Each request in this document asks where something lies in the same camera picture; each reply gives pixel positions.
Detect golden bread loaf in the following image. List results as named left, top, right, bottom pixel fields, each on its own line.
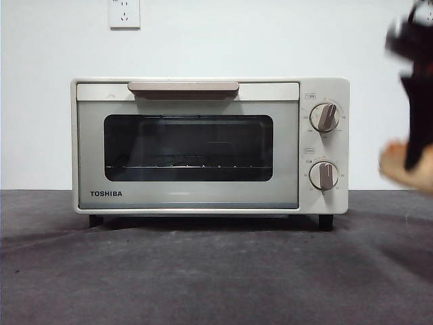
left=378, top=141, right=433, bottom=186

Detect glass oven door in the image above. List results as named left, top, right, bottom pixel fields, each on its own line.
left=76, top=81, right=300, bottom=210

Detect cream Toshiba toaster oven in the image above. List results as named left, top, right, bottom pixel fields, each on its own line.
left=70, top=76, right=350, bottom=232

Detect metal wire oven rack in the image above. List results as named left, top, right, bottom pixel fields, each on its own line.
left=105, top=154, right=271, bottom=170

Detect cream oven knob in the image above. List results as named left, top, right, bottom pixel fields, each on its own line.
left=309, top=103, right=340, bottom=133
left=309, top=160, right=340, bottom=190

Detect white wall socket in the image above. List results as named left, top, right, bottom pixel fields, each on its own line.
left=108, top=0, right=141, bottom=29

